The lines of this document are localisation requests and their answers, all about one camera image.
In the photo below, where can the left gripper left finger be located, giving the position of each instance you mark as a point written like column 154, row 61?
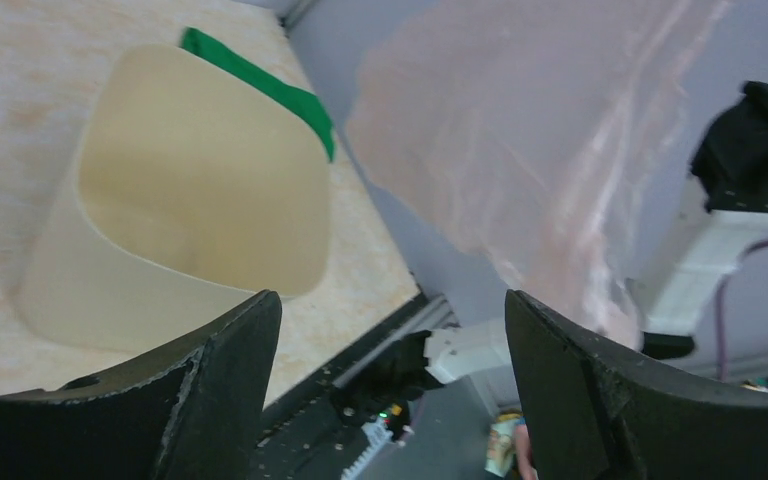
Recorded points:
column 189, row 409

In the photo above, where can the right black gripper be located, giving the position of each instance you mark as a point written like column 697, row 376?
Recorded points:
column 731, row 162

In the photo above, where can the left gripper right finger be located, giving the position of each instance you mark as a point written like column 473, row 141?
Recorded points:
column 596, row 409

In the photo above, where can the pink plastic trash bag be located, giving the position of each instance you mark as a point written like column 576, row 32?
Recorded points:
column 526, row 131

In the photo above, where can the beige plastic trash bin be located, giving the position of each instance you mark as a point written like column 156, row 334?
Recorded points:
column 189, row 192

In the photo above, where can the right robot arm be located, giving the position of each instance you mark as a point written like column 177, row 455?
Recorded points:
column 723, row 216

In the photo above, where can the green cloth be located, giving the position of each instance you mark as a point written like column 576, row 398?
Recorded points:
column 301, row 103

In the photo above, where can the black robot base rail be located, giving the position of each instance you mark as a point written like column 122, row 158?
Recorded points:
column 313, row 431

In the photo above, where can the white cable duct strip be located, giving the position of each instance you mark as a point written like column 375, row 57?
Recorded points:
column 378, row 436

